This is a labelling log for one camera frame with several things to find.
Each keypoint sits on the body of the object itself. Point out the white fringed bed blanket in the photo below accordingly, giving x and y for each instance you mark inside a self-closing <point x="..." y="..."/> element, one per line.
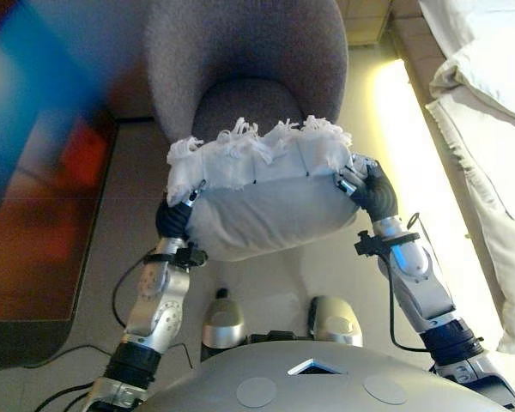
<point x="498" y="193"/>

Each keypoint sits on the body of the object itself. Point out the white mattress sheet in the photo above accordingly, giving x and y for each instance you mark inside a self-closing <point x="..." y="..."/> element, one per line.
<point x="476" y="17"/>

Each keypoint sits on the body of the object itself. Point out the silver robot torso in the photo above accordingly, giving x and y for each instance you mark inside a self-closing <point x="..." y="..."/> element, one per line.
<point x="317" y="386"/>

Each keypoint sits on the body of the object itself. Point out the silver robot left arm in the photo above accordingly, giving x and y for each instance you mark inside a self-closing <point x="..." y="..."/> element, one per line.
<point x="154" y="309"/>

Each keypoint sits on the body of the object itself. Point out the white fringed cushion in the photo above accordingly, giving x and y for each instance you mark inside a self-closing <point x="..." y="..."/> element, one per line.
<point x="274" y="214"/>

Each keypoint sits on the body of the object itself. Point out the beige upholstered bed frame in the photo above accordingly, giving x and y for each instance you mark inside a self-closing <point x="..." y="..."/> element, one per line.
<point x="416" y="64"/>

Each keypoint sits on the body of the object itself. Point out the silver robot leg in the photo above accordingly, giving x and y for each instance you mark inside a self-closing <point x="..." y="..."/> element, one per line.
<point x="223" y="322"/>
<point x="335" y="319"/>

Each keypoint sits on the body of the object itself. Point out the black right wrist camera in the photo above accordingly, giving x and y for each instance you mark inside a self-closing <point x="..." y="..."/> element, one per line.
<point x="369" y="244"/>

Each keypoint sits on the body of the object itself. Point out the silver robot right leg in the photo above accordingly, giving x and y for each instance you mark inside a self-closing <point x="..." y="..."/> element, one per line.
<point x="335" y="319"/>

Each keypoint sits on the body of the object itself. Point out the silver robot left leg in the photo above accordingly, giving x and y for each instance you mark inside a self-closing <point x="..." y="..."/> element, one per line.
<point x="223" y="322"/>

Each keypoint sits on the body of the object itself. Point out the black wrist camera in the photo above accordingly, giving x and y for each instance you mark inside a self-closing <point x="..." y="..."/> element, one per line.
<point x="189" y="256"/>
<point x="369" y="244"/>

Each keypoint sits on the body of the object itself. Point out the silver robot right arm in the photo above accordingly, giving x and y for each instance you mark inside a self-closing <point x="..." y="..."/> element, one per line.
<point x="425" y="287"/>

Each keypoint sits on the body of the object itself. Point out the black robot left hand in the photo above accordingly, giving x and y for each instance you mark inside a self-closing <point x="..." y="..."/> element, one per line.
<point x="173" y="219"/>

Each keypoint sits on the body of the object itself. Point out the grey upholstered tub armchair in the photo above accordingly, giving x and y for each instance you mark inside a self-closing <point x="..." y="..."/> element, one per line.
<point x="249" y="51"/>

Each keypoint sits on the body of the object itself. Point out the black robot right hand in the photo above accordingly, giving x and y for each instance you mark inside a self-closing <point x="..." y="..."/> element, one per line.
<point x="377" y="193"/>

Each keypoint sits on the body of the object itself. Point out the white puffy duvet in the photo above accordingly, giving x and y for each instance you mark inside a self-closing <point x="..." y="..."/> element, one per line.
<point x="485" y="86"/>

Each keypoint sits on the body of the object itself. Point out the under-bed led light strip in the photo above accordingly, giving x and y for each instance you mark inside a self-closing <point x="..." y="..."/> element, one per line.
<point x="412" y="171"/>

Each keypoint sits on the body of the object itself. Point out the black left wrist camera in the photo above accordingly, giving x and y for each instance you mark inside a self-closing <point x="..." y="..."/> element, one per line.
<point x="189" y="256"/>

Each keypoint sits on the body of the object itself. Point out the light wooden nightstand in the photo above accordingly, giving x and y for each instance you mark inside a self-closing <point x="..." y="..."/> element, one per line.
<point x="365" y="21"/>

